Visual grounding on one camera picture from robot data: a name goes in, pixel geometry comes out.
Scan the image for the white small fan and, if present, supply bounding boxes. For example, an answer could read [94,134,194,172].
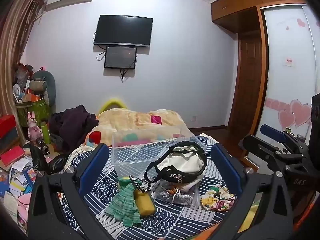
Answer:
[13,83,22,103]

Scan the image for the yellow-green pillow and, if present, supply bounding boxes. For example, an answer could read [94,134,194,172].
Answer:
[98,97,128,116]

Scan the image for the pile of papers and books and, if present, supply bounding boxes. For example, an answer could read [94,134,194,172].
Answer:
[0,155,49,232]

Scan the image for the green bottle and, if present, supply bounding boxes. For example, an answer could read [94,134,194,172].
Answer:
[41,121,51,145]

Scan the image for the black television cable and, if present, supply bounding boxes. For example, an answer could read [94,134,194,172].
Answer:
[93,31,106,61]

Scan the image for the white sliding wardrobe door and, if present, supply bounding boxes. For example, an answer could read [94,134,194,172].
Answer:
[254,3,320,157]

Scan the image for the wall-mounted black television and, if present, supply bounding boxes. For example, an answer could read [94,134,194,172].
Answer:
[94,15,154,48]

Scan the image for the black and white braided cord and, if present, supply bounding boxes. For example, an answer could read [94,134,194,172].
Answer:
[128,175,152,193]

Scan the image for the black plastic bag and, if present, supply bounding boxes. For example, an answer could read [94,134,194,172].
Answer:
[29,142,68,176]

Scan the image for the yellow patterned blanket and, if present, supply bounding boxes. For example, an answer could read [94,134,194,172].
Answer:
[85,109,191,148]

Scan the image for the white bag with black strap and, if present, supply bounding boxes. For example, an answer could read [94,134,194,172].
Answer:
[144,141,208,189]

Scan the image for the black flashlight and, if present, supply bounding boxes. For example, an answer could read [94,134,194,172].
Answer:
[35,137,50,155]

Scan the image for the clear plastic storage box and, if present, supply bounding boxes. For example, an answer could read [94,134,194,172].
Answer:
[112,126,207,180]

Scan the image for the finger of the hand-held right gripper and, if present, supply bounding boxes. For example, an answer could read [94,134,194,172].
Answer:
[238,134,307,173]
[259,124,307,155]

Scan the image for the clear pouch with small items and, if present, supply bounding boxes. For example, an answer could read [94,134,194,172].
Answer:
[152,179,200,207]

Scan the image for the red box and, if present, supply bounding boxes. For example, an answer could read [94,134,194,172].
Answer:
[0,114,17,138]

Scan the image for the small black wall monitor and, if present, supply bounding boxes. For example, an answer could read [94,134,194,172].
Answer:
[104,46,138,70]

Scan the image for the brown wooden door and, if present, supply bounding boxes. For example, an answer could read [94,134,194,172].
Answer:
[230,29,263,140]

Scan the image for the floral fabric scrunchie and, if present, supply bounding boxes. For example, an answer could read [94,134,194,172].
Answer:
[200,184,235,212]

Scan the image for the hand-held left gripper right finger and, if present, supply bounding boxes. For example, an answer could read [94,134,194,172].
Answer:
[211,142,293,240]

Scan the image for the brown striped curtain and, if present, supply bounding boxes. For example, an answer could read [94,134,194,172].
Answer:
[0,0,48,120]

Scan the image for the pink rabbit figure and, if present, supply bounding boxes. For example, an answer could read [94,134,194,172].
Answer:
[27,111,42,146]

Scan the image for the grey plush toy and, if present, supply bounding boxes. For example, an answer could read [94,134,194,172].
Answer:
[32,70,56,107]

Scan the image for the white lace cloth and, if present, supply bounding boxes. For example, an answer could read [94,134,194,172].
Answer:
[65,145,97,168]

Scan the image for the red book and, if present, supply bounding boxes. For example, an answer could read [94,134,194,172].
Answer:
[0,145,26,166]

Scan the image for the wooden overhead cabinet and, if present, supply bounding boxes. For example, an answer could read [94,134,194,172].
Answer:
[210,0,312,34]

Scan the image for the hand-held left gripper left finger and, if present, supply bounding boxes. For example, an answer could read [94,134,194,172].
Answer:
[27,143,118,240]

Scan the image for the green fabric storage box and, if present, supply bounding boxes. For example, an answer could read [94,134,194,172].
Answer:
[16,97,51,127]

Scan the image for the green knit gloves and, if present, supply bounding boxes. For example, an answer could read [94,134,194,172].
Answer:
[104,176,142,228]

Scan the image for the yellow sponge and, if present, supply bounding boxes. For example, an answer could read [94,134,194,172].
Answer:
[134,189,156,216]

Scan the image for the dark clothing pile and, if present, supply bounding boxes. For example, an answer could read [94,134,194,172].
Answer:
[48,104,99,153]

